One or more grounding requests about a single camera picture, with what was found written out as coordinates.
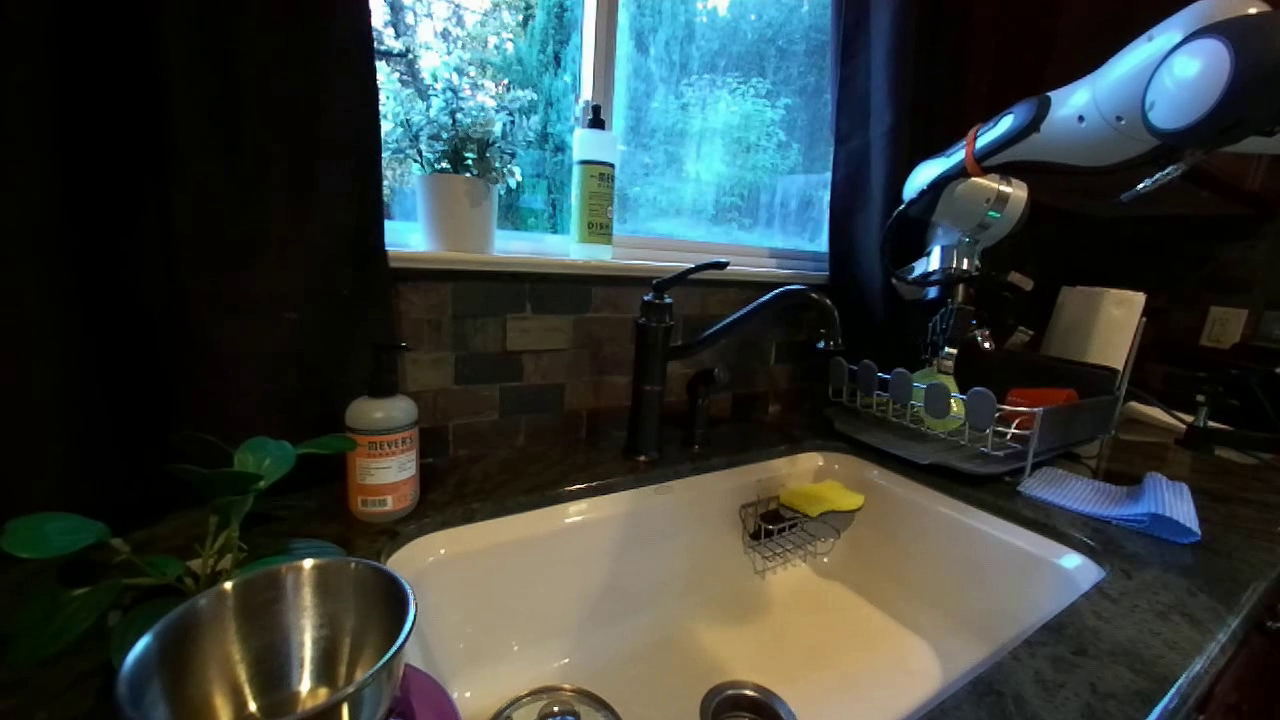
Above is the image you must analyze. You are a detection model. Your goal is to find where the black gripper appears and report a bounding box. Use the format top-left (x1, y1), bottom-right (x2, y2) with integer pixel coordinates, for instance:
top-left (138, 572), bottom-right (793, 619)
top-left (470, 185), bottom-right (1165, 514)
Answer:
top-left (929, 267), bottom-right (1050, 357)

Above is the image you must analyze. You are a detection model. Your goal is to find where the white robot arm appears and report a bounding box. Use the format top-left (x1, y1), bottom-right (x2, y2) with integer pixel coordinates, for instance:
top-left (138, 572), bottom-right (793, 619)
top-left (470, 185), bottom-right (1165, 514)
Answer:
top-left (887, 0), bottom-right (1280, 357)

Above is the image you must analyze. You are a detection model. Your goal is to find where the orange item in rack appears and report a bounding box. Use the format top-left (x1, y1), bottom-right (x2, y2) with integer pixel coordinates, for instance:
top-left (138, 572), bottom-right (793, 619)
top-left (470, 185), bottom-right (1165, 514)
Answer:
top-left (1005, 383), bottom-right (1080, 406)

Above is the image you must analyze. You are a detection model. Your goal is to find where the paper towel roll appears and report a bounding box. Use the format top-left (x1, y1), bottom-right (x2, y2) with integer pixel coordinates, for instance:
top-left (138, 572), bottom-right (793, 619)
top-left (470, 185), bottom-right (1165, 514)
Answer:
top-left (1039, 283), bottom-right (1149, 373)

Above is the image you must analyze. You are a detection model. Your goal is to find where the stainless steel dish rack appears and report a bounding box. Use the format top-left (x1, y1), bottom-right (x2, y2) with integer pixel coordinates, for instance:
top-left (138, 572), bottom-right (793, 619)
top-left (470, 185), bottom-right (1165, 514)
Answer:
top-left (827, 353), bottom-right (1119, 475)

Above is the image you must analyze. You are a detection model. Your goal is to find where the yellow sponge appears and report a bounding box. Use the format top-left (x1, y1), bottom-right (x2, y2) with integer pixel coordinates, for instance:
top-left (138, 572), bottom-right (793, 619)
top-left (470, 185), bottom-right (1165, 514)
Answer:
top-left (779, 479), bottom-right (865, 514)

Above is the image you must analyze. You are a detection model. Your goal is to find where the blue striped dish cloth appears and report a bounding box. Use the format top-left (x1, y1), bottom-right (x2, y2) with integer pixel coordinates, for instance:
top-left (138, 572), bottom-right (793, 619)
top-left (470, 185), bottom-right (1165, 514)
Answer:
top-left (1019, 469), bottom-right (1203, 544)

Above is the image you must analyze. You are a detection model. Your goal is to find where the dark bronze faucet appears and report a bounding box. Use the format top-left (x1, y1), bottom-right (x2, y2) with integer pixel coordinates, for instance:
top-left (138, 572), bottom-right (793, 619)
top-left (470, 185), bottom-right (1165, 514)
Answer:
top-left (625, 258), bottom-right (844, 460)

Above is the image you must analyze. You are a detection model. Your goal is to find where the green dish soap bottle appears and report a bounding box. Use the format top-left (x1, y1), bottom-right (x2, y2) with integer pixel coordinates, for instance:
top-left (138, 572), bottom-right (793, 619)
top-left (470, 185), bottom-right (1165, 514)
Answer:
top-left (574, 98), bottom-right (617, 245)

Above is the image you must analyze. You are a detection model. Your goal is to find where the white ceramic sink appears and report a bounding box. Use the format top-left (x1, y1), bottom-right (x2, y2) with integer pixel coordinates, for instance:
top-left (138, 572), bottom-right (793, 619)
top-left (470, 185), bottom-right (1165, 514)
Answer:
top-left (394, 453), bottom-right (1104, 720)

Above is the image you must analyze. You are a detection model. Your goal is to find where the sink drain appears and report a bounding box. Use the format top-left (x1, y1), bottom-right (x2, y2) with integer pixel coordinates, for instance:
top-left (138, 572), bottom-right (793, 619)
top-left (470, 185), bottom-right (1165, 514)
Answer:
top-left (700, 680), bottom-right (797, 720)

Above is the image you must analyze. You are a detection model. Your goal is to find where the white flower pot plant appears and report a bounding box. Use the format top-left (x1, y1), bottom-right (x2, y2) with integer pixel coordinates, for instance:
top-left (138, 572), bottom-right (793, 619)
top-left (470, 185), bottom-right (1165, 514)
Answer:
top-left (402, 77), bottom-right (520, 255)

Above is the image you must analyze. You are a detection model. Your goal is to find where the metal sink stopper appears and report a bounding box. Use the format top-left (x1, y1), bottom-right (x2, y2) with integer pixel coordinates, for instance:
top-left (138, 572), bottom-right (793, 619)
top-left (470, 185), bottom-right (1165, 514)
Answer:
top-left (494, 683), bottom-right (622, 720)

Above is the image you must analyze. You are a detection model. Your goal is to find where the orange label pill bottle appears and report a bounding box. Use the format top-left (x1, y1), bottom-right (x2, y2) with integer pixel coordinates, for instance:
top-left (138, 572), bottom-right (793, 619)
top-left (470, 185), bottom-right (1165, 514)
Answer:
top-left (345, 397), bottom-right (422, 522)

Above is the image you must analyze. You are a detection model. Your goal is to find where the purple plate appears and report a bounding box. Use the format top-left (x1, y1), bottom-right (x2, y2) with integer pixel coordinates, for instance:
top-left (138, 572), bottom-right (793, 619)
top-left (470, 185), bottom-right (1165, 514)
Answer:
top-left (385, 666), bottom-right (459, 720)

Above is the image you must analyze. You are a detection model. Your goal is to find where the steel mixing bowl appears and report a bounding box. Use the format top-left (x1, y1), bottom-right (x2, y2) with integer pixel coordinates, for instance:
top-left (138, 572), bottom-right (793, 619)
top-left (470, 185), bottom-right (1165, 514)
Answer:
top-left (117, 557), bottom-right (418, 720)

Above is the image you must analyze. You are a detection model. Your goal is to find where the green leafy plant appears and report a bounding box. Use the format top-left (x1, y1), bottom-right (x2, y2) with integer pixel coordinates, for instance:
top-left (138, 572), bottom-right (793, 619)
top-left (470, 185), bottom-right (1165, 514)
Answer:
top-left (0, 430), bottom-right (353, 666)

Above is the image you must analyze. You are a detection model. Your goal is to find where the wire sponge caddy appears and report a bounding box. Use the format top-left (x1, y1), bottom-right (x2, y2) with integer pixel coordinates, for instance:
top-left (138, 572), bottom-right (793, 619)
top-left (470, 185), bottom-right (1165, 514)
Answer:
top-left (741, 497), bottom-right (851, 572)

